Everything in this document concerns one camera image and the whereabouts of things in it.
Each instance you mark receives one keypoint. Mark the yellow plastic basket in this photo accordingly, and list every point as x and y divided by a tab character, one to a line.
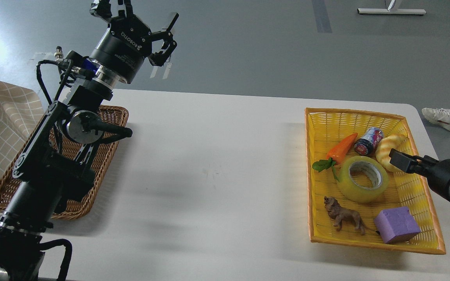
325	127

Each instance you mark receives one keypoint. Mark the brown toy lion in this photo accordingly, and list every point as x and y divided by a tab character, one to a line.
339	214

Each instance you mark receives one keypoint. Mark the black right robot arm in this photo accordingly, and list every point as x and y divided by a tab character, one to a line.
436	172

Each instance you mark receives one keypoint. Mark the white sneaker foot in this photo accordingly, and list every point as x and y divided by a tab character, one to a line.
437	116

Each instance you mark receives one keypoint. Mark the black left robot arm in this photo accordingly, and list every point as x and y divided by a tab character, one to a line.
56	163

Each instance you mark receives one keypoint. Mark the white stand base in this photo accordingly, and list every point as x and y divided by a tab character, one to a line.
392	7

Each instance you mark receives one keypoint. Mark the toy croissant bread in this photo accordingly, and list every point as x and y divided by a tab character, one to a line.
384	148

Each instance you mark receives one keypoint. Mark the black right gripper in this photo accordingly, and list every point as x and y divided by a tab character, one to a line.
436	172

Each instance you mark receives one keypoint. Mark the orange toy carrot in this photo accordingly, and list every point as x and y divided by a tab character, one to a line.
335	156

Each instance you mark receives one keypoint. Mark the purple foam block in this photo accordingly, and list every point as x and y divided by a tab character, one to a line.
396	225

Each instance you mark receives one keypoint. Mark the yellow tape roll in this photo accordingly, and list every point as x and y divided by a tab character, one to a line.
362	179

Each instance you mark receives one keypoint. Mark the small soda can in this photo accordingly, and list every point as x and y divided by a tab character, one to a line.
367	144

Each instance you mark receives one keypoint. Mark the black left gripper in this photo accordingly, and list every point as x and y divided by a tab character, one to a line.
122	48

